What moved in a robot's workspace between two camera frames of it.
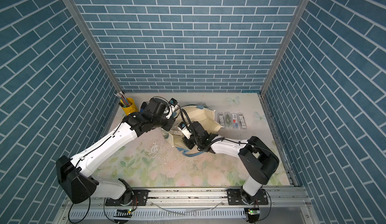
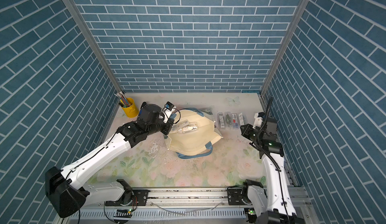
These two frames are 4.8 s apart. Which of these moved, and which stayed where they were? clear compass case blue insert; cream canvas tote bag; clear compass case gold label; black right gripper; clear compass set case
Moved: cream canvas tote bag; black right gripper
Stayed: clear compass case blue insert; clear compass set case; clear compass case gold label
